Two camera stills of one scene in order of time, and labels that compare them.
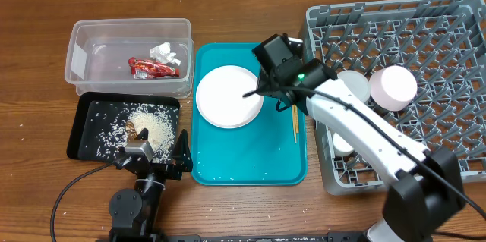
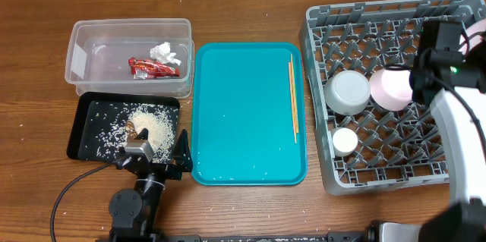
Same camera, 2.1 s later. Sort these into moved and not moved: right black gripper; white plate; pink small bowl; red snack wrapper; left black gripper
Moved: white plate; right black gripper
Not moved: left black gripper; red snack wrapper; pink small bowl
